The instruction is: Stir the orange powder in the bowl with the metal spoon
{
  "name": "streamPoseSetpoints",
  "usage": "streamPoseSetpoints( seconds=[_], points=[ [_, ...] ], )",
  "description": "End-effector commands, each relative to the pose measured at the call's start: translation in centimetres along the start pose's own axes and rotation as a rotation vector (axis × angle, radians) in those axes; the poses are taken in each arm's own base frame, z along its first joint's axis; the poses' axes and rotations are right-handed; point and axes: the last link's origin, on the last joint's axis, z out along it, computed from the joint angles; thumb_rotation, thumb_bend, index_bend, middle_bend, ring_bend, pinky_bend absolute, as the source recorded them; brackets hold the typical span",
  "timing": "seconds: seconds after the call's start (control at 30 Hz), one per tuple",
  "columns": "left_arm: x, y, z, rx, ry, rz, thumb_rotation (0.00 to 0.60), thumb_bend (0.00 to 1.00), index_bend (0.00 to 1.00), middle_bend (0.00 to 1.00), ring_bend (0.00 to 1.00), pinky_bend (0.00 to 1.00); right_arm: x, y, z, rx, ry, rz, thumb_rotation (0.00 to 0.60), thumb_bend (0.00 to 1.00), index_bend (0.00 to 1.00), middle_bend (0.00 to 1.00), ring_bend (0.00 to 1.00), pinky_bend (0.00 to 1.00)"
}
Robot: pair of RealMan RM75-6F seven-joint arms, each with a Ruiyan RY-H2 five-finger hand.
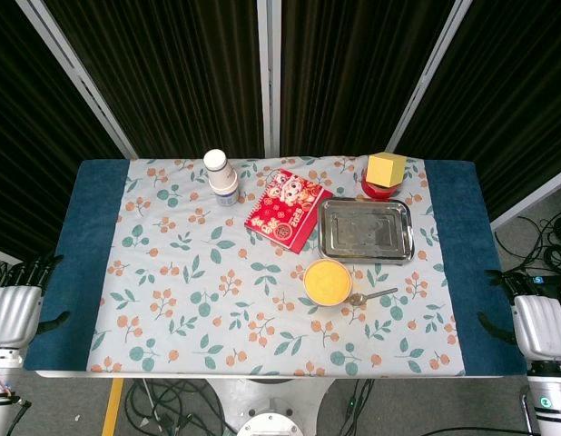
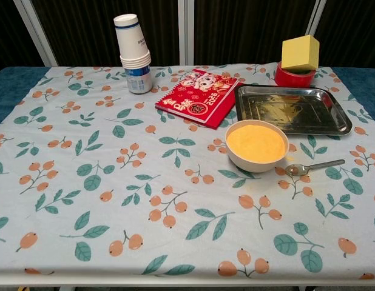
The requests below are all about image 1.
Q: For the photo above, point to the metal spoon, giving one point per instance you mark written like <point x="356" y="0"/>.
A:
<point x="358" y="299"/>

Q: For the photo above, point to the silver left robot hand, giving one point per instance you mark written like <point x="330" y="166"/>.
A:
<point x="12" y="313"/>

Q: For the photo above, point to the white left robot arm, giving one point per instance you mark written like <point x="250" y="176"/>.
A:
<point x="1" y="390"/>

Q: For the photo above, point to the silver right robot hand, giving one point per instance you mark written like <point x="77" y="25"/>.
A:
<point x="541" y="327"/>

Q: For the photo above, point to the red spiral calendar notebook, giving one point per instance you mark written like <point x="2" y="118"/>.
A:
<point x="287" y="209"/>

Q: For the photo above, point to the stainless steel tray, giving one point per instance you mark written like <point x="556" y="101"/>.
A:
<point x="367" y="227"/>

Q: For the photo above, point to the white partition frame post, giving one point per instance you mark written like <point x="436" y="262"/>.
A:
<point x="268" y="77"/>
<point x="530" y="200"/>
<point x="426" y="77"/>
<point x="81" y="79"/>

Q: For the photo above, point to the black power strip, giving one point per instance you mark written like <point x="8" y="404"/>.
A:
<point x="550" y="279"/>

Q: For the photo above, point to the beige bowl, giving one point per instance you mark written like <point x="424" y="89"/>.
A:
<point x="308" y="297"/>

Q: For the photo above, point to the floral leaf print tablecloth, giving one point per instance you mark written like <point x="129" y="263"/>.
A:
<point x="208" y="272"/>

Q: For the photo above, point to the plastic bottle with blue label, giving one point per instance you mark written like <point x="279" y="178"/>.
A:
<point x="228" y="199"/>

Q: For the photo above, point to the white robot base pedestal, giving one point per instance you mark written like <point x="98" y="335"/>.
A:
<point x="267" y="404"/>

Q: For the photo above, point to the red round container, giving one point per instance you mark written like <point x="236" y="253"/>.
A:
<point x="376" y="193"/>

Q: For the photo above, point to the yellow cube block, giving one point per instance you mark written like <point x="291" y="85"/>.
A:
<point x="385" y="170"/>

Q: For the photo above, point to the dark blue table cloth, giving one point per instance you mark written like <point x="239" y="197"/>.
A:
<point x="471" y="254"/>

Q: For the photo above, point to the yellow floor tape strip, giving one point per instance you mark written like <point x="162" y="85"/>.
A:
<point x="111" y="409"/>

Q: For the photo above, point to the dark ribbed partition panel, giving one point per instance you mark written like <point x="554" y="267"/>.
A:
<point x="180" y="77"/>
<point x="348" y="77"/>
<point x="512" y="91"/>
<point x="31" y="136"/>

